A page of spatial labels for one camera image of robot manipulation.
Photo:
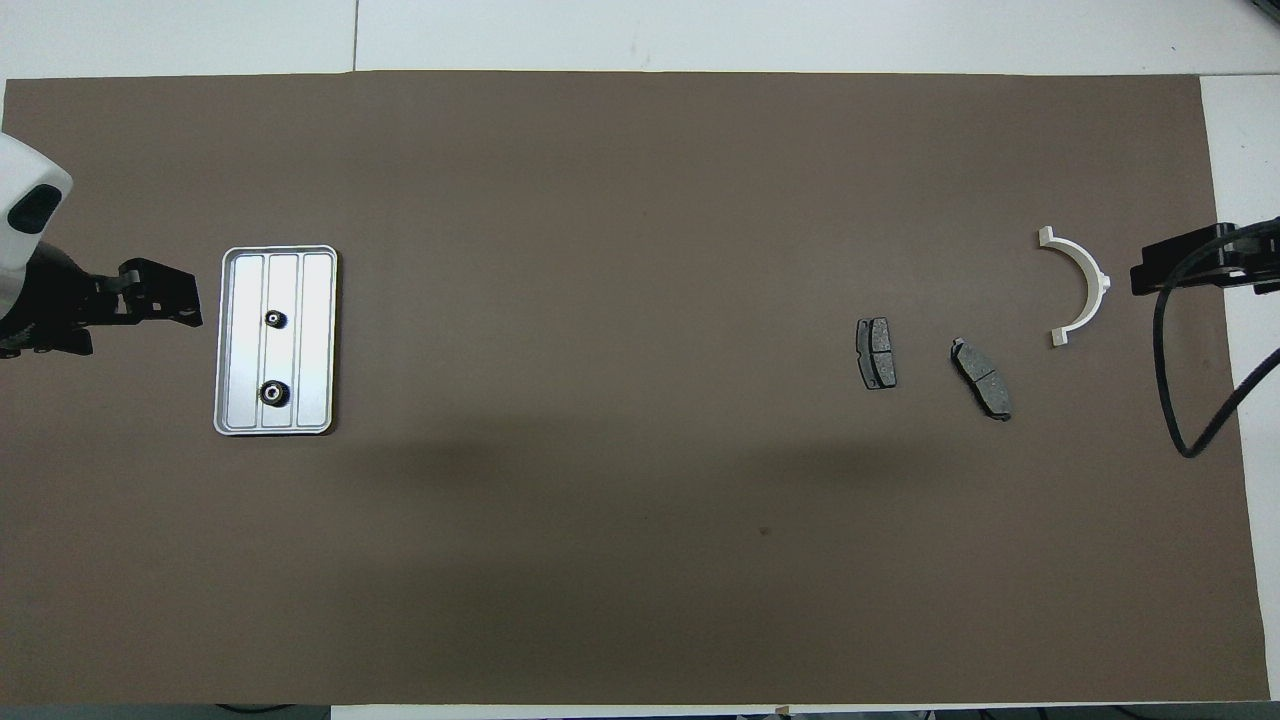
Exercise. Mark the brown table mat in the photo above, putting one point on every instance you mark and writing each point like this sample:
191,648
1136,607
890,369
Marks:
640,500

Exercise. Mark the small black bearing gear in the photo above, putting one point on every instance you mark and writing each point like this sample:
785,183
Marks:
274,318

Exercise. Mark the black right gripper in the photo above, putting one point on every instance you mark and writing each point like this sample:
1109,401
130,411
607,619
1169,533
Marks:
1255,265

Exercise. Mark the long dark brake pad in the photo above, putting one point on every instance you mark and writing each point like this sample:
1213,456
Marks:
982,380

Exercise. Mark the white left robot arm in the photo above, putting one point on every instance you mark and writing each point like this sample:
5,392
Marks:
20,165

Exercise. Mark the short dark brake pad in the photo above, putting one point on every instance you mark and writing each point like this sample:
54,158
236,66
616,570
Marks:
877,355

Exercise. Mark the large black bearing gear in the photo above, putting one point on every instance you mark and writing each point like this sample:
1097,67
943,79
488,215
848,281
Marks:
274,393

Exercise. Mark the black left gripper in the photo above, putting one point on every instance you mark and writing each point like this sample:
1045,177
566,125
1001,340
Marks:
60,300

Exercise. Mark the white semicircular plastic bracket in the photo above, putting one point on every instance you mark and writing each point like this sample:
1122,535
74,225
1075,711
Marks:
1098,295

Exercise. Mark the silver metal tray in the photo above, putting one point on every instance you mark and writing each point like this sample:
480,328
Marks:
240,340

